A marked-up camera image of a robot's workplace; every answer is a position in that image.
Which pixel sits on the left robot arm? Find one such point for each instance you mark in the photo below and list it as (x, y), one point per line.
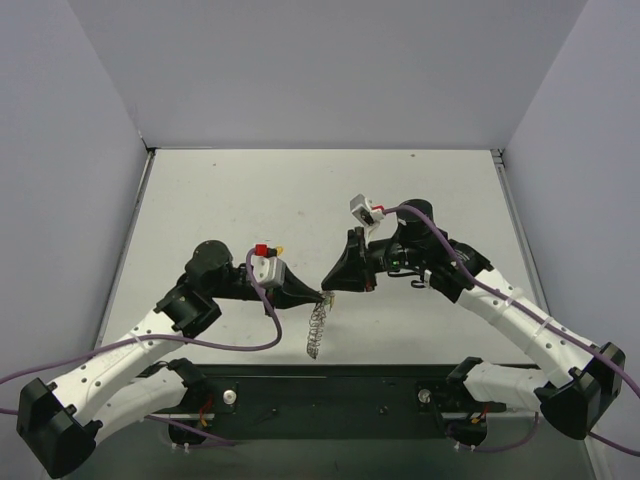
(63, 420)

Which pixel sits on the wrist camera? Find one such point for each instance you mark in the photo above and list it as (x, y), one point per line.
(365, 211)
(269, 272)

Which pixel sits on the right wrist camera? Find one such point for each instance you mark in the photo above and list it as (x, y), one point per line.
(365, 211)

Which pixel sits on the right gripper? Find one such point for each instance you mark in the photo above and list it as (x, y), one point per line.
(360, 262)

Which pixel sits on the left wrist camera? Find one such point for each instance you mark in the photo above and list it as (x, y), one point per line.
(269, 272)

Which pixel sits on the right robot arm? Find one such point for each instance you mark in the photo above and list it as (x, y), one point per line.
(574, 380)

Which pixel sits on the metal disc keyring holder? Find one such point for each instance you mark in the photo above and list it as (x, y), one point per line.
(317, 322)

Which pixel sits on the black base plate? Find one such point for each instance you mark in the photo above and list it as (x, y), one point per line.
(328, 402)

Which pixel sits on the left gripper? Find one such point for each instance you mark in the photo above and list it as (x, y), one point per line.
(286, 291)

